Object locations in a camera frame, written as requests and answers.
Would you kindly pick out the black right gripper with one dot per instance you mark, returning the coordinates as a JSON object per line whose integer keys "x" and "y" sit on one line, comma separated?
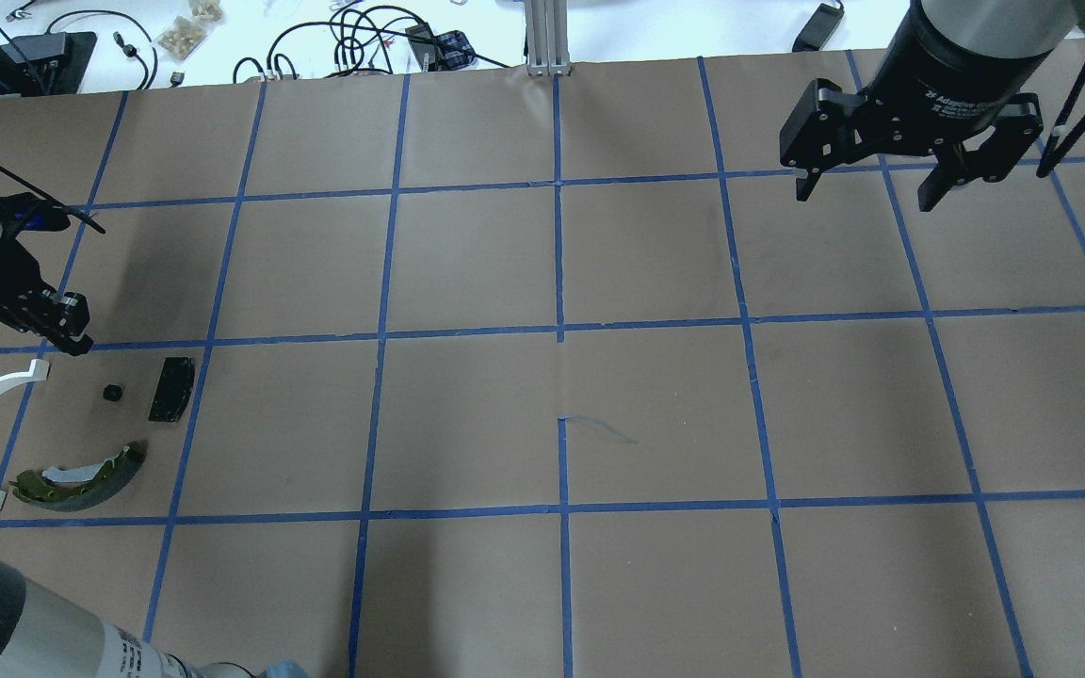
{"x": 962, "y": 58}

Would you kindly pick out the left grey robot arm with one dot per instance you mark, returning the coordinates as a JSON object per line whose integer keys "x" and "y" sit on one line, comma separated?
{"x": 41, "y": 633}

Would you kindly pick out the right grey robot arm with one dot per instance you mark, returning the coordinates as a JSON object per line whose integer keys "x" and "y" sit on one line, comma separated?
{"x": 1014, "y": 29}

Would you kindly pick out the black brake pad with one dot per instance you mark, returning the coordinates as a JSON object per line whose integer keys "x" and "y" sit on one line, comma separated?
{"x": 173, "y": 390}

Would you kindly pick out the black power adapter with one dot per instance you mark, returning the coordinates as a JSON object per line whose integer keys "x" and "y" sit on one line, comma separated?
{"x": 819, "y": 27}

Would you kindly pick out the green brake shoe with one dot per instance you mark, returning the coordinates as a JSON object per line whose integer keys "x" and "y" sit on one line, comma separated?
{"x": 75, "y": 489}

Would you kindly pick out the bag of wooden pieces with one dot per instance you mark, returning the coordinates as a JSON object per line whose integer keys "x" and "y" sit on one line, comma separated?
{"x": 190, "y": 29}

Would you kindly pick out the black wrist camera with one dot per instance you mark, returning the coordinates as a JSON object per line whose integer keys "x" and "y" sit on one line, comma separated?
{"x": 26, "y": 212}

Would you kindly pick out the aluminium frame post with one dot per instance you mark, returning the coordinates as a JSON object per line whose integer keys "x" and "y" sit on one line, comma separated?
{"x": 547, "y": 38}

